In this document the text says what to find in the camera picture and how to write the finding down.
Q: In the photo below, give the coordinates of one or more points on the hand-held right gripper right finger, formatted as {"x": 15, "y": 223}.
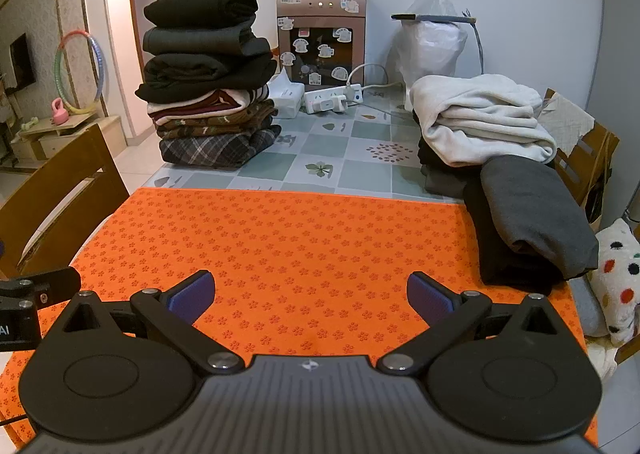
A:
{"x": 430, "y": 296}

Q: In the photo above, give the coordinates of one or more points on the white polka dot plush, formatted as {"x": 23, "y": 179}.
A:
{"x": 617, "y": 274}

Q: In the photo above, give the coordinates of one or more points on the beige television cabinet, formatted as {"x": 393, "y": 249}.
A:
{"x": 75, "y": 133}

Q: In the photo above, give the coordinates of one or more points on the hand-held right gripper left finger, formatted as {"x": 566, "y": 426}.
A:
{"x": 192, "y": 296}

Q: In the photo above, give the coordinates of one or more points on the white plastic bag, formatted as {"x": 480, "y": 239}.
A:
{"x": 430, "y": 48}

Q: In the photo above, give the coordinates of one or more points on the white sweatshirt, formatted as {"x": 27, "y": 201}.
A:
{"x": 475, "y": 118}

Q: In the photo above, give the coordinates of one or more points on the checkered green tablecloth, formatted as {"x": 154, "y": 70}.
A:
{"x": 325, "y": 143}

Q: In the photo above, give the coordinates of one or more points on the orange flower-print mat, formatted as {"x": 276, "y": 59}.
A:
{"x": 300, "y": 244}

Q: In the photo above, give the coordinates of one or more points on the grey folded blanket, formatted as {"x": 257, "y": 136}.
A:
{"x": 587, "y": 309}

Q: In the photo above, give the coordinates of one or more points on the wooden chair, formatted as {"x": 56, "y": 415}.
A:
{"x": 627, "y": 351}
{"x": 30, "y": 199}

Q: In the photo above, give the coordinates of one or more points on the stack of folded clothes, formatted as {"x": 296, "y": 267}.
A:
{"x": 200, "y": 68}

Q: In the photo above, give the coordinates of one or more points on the grey shirt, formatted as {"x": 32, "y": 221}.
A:
{"x": 535, "y": 204}

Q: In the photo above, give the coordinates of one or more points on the multicolour hula hoop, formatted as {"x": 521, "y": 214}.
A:
{"x": 102, "y": 71}

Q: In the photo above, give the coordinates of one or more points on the white tissue pack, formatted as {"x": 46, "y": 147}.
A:
{"x": 287, "y": 96}

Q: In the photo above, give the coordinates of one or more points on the brown door frame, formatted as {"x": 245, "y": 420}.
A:
{"x": 131, "y": 8}

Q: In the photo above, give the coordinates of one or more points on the pink water dispenser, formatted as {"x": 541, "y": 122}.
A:
{"x": 320, "y": 48}

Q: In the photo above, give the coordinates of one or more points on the pink kettlebell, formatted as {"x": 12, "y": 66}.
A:
{"x": 60, "y": 117}

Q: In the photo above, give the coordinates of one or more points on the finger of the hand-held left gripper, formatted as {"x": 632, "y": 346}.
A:
{"x": 50, "y": 284}

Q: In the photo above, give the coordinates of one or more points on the small yellow dumbbell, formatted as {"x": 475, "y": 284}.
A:
{"x": 31, "y": 122}

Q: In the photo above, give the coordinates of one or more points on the white power strip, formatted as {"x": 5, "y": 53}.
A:
{"x": 325, "y": 98}

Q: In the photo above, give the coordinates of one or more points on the white paper sheet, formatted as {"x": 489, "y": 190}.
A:
{"x": 565, "y": 123}

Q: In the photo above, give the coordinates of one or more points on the cardboard box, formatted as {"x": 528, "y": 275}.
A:
{"x": 595, "y": 153}

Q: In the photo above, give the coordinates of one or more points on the black folded garment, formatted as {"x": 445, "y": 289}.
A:
{"x": 492, "y": 254}

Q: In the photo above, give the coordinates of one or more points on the wall television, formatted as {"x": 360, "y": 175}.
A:
{"x": 22, "y": 61}

